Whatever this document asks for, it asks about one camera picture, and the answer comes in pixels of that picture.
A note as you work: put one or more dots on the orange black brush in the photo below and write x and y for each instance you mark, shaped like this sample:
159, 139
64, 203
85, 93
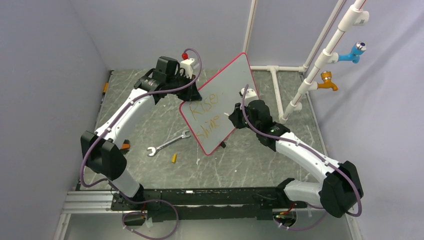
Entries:
126, 145

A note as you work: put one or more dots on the red-framed whiteboard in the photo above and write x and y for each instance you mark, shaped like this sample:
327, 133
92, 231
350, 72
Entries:
206, 119

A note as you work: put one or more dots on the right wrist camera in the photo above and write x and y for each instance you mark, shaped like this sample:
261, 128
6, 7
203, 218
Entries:
249, 95

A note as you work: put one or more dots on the white corner pipe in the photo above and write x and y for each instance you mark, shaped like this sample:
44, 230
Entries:
249, 26

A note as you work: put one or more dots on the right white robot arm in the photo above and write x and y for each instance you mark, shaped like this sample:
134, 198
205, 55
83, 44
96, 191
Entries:
337, 190

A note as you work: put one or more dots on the white pipe with taps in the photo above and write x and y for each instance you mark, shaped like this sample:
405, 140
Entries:
354, 16

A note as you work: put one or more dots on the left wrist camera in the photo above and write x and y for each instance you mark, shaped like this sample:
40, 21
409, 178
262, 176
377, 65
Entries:
188, 65

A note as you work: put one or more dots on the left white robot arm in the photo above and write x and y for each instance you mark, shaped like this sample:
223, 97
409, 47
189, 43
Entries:
101, 149

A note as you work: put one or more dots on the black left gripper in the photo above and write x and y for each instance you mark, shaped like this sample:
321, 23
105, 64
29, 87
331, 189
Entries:
191, 95

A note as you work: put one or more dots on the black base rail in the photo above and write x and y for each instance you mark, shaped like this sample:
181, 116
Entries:
260, 203

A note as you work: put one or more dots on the blue tap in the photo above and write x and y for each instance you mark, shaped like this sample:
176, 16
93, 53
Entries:
354, 56

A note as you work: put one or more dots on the yellow marker cap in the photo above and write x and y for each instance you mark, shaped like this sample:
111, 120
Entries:
174, 158

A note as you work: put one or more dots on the orange tap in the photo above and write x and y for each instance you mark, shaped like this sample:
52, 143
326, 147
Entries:
326, 77

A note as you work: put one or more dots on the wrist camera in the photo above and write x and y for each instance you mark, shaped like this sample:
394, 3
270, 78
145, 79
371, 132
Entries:
188, 65
249, 95

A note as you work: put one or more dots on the white floor pipe frame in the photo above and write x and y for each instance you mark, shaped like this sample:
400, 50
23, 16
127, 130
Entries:
277, 86

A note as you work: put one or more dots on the silver combination wrench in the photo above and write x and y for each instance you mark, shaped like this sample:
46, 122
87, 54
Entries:
154, 150

